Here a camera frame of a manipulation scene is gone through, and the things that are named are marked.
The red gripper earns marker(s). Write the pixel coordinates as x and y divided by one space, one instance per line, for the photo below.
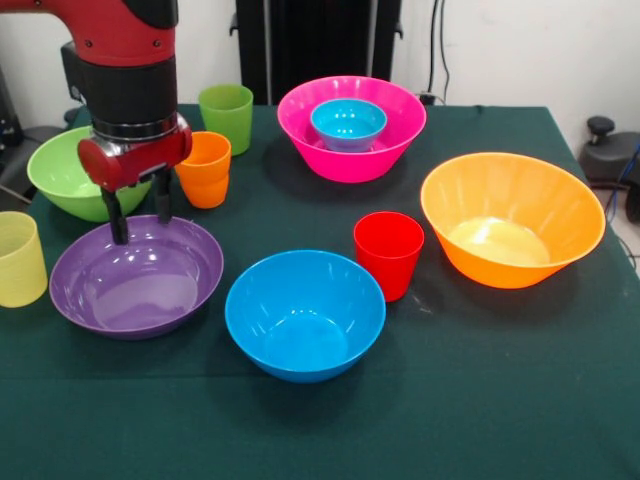
135 160

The purple plastic bowl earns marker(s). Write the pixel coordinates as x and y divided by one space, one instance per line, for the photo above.
135 295

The small blue plastic bowl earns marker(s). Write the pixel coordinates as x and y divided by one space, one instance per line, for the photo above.
347 125

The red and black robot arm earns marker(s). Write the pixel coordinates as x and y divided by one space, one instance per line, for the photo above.
125 30

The orange plastic cup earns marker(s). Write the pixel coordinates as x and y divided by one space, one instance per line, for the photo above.
207 175

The green plastic bowl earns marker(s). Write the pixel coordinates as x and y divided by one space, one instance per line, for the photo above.
55 175

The green plastic cup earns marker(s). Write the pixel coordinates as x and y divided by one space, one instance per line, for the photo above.
227 120

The yellow plastic cup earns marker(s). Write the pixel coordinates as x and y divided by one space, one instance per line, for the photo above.
20 265

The black equipment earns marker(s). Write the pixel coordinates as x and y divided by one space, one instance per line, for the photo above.
7 125

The large blue plastic bowl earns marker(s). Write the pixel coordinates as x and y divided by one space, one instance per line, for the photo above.
305 340

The pink plastic bowl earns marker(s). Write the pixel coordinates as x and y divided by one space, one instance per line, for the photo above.
350 165

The red plastic cup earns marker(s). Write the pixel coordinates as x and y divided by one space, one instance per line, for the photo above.
387 260

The dark green tablecloth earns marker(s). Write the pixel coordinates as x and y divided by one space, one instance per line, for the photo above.
450 375

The large orange plastic bowl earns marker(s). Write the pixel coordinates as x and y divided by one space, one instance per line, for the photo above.
500 200

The black wheeled base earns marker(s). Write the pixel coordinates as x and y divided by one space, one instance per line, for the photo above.
607 155

